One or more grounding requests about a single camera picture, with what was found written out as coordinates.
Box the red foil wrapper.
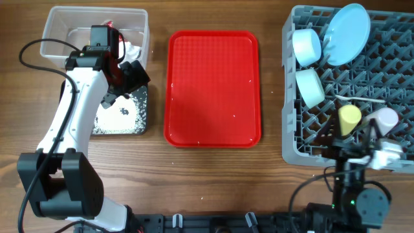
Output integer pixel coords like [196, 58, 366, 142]
[102, 20, 125, 42]

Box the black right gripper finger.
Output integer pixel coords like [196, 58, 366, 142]
[314, 113, 342, 146]
[361, 118, 380, 148]

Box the white tissue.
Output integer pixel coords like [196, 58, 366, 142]
[119, 41, 142, 63]

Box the grey dishwasher rack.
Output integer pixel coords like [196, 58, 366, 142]
[282, 5, 413, 173]

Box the red serving tray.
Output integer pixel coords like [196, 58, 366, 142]
[164, 30, 261, 148]

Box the white rice pile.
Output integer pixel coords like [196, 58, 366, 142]
[92, 85, 148, 135]

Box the pink plastic cup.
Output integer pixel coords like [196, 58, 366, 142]
[362, 107, 399, 136]

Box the white plastic spoon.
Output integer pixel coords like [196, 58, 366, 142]
[335, 94, 386, 104]

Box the light blue bowl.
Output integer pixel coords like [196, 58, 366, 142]
[292, 28, 321, 67]

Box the light blue plate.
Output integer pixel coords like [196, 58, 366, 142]
[323, 3, 371, 66]

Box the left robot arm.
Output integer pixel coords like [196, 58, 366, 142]
[17, 25, 150, 232]

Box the yellow plastic cup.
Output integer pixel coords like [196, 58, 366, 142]
[338, 105, 362, 136]

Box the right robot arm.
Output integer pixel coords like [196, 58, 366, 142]
[290, 113, 402, 232]

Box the clear plastic bin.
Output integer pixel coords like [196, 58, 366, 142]
[43, 6, 150, 67]

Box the mint green bowl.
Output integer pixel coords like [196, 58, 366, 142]
[295, 69, 325, 109]

